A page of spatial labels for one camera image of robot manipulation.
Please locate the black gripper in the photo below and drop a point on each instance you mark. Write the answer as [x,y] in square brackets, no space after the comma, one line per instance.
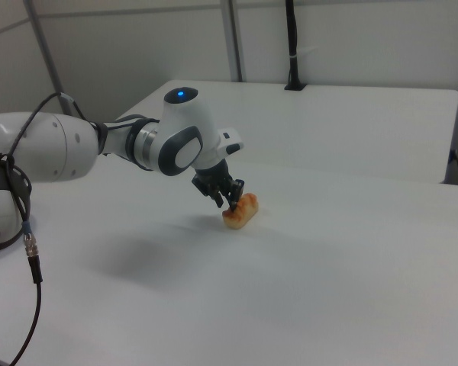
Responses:
[211,178]

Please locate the orange glazed bread roll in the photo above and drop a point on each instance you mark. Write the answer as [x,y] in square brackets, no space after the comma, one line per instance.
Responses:
[244,213]

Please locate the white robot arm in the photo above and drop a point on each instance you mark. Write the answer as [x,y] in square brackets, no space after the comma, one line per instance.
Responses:
[61,145]

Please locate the grey partition frame post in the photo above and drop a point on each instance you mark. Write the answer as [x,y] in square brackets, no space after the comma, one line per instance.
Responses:
[236,42]
[46,49]

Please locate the black camera pole with clamp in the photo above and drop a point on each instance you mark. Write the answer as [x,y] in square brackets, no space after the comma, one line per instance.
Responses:
[293,42]

